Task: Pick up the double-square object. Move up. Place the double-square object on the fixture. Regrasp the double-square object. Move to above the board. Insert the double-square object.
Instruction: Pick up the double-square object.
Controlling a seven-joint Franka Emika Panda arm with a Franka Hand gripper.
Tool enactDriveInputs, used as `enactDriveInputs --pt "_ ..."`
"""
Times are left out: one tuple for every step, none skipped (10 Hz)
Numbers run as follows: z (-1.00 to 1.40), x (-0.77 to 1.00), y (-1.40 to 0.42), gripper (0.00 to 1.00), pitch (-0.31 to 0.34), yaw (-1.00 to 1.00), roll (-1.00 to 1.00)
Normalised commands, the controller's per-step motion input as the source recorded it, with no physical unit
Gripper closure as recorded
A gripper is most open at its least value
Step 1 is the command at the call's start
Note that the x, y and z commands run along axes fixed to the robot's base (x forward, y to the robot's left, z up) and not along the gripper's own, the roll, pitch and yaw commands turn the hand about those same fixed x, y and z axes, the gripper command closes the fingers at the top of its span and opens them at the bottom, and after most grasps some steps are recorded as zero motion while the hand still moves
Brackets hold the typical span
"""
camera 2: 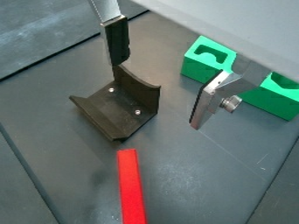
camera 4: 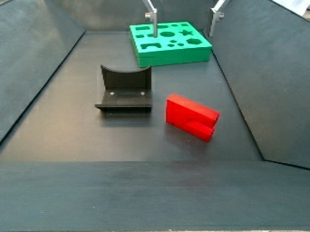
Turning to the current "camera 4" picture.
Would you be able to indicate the black curved stand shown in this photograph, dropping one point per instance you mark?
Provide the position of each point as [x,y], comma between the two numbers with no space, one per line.
[127,89]

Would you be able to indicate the red double-square object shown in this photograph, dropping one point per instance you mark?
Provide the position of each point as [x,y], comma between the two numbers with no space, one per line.
[191,116]

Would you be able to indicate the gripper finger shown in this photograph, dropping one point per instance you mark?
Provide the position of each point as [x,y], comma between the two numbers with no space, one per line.
[151,14]
[217,15]

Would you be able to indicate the green shape-sorting board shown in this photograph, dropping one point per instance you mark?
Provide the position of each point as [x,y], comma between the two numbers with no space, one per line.
[179,44]

